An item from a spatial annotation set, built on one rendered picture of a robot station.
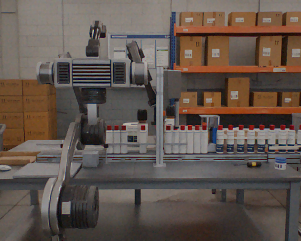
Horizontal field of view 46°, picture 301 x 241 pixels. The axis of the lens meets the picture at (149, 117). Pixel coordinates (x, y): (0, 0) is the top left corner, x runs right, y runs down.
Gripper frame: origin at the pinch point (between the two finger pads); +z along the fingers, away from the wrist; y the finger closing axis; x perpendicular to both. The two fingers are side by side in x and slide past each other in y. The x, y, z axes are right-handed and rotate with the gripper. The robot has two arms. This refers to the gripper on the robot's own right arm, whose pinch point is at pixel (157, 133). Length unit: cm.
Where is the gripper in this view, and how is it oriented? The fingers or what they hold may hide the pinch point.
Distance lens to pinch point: 264.5
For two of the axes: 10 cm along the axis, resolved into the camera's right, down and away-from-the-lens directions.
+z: -0.1, 9.9, 1.1
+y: -10.0, -0.1, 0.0
